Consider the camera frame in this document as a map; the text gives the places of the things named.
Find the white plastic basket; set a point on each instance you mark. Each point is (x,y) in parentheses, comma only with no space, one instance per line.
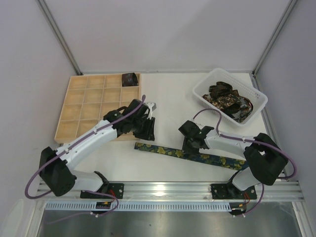
(257,98)

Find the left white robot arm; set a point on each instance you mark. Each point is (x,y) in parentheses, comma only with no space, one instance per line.
(58,166)

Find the rolled dark tie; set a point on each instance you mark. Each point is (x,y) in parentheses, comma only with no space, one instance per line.
(129,79)

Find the right aluminium frame post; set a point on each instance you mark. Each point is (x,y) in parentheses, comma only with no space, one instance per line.
(276,33)

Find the blue yellow floral tie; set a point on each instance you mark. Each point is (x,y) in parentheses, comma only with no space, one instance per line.
(214,160)

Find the dark striped tie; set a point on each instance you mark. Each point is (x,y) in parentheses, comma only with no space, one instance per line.
(240,110)

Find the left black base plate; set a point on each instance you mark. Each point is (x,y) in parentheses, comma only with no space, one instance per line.
(113,189)

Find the aluminium mounting rail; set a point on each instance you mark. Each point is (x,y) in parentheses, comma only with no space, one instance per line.
(201,191)

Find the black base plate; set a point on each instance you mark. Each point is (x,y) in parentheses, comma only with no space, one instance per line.
(113,189)
(229,191)

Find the wooden compartment tray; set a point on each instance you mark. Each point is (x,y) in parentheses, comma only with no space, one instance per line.
(88,99)

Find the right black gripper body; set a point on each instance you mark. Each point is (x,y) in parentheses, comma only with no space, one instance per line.
(190,143)

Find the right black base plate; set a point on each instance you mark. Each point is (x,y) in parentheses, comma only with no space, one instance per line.
(229,191)

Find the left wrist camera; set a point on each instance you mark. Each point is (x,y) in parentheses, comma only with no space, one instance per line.
(151,105)

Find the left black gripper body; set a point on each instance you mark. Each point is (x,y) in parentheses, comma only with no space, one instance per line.
(146,129)

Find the brown patterned tie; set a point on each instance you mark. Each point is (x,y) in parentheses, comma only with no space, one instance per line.
(221,95)

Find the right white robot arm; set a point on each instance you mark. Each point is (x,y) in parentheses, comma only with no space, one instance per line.
(265,161)

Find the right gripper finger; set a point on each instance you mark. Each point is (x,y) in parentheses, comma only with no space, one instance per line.
(194,151)
(186,146)

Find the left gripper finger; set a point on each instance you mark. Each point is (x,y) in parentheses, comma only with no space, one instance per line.
(141,130)
(150,136)

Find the aluminium frame post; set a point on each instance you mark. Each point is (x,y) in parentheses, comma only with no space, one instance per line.
(276,33)
(43,6)

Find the white slotted cable duct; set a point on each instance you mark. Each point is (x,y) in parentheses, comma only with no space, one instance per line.
(139,206)

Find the left aluminium frame post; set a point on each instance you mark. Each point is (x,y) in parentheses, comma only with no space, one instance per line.
(43,6)

